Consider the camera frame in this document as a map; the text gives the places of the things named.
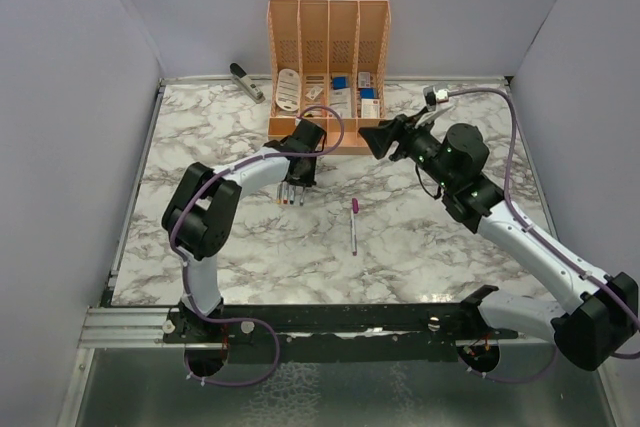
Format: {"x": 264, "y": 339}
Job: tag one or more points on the blue eraser box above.
{"x": 368, "y": 93}

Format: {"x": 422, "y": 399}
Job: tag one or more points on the blue stamp box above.
{"x": 340, "y": 82}

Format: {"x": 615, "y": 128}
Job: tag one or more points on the white oval label card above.
{"x": 288, "y": 90}

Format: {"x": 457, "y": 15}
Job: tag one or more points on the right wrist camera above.
{"x": 436, "y": 100}

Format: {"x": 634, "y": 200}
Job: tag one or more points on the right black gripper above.
{"x": 380, "y": 138}

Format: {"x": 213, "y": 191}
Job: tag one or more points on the white red staples box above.
{"x": 365, "y": 80}

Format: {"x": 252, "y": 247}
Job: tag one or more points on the black grey stapler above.
{"x": 245, "y": 83}

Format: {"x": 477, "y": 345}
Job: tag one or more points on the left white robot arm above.
{"x": 201, "y": 212}

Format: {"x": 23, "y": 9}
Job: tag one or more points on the green-end white marker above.
{"x": 302, "y": 196}

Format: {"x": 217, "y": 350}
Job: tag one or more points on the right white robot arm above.
{"x": 592, "y": 313}

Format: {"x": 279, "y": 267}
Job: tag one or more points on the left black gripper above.
{"x": 309, "y": 180}

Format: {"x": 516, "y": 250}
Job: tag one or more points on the white printed box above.
{"x": 370, "y": 108}

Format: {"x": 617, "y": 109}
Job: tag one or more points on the small white red box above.
{"x": 314, "y": 92}

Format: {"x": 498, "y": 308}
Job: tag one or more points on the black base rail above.
{"x": 329, "y": 333}

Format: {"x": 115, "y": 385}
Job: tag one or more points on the white paper package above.
{"x": 340, "y": 101}

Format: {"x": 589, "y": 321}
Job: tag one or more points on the orange plastic desk organizer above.
{"x": 321, "y": 39}

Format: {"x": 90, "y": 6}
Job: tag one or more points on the purple-end white marker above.
{"x": 353, "y": 233}

